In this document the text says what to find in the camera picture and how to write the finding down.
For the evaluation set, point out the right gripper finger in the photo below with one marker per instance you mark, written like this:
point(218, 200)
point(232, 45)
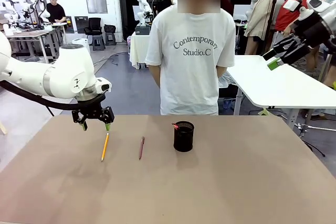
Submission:
point(291, 56)
point(278, 51)

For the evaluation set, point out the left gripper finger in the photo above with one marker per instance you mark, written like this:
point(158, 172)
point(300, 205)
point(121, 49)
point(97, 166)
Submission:
point(108, 116)
point(82, 120)

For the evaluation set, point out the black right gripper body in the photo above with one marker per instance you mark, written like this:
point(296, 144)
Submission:
point(313, 31)

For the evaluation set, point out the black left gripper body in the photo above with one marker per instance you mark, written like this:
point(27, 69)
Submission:
point(92, 108)

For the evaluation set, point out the yellow pencil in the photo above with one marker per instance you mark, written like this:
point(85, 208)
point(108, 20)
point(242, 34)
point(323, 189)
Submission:
point(105, 146)

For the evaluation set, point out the dark red pen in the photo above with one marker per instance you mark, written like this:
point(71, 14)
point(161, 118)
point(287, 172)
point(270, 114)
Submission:
point(141, 148)

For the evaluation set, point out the person's right forearm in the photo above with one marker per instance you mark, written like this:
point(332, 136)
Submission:
point(155, 75)

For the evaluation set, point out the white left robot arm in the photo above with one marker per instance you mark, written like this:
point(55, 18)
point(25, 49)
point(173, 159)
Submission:
point(29, 74)

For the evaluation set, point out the person's left forearm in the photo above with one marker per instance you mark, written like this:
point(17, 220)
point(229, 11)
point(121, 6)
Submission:
point(222, 70)

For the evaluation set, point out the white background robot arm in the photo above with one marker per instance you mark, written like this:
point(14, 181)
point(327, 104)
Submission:
point(35, 1)
point(10, 11)
point(143, 6)

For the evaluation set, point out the black mesh pen holder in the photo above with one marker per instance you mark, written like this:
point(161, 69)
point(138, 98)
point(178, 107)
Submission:
point(183, 141)

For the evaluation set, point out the person in red shirt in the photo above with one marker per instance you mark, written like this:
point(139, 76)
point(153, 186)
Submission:
point(286, 20)

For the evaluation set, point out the black tripod pole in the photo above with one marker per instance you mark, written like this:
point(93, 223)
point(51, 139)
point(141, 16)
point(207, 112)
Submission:
point(50, 111)

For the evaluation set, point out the white side table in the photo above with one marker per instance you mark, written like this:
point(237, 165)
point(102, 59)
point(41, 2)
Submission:
point(275, 87)

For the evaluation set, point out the white board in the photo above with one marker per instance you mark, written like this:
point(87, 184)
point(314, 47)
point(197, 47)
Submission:
point(242, 11)

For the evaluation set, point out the grey plastic stool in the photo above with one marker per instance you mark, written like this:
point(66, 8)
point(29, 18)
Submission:
point(98, 43)

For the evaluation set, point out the white air purifier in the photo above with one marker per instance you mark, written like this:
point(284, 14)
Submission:
point(80, 42)

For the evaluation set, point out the table with white cloth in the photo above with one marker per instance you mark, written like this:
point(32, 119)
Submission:
point(137, 51)

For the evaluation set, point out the black office chair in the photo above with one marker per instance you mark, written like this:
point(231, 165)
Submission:
point(93, 26)

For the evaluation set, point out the black display panel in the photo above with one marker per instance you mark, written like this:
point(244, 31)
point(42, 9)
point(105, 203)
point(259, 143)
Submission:
point(81, 24)
point(69, 26)

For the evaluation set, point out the person in white t-shirt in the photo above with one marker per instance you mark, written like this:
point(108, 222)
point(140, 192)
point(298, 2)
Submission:
point(189, 82)

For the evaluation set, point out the black equipment box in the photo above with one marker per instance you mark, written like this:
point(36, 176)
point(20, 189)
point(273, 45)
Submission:
point(142, 30)

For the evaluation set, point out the grey workbench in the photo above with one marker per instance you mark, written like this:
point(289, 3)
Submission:
point(31, 35)

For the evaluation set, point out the person in black t-shirt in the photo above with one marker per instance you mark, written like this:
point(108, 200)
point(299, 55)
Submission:
point(55, 11)

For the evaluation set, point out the background person in black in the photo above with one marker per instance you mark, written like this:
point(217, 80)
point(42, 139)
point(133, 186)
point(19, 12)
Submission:
point(164, 2)

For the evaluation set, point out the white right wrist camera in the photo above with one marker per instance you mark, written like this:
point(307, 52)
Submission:
point(292, 5)

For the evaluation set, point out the green table bracket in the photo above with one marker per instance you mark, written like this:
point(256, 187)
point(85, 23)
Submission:
point(263, 112)

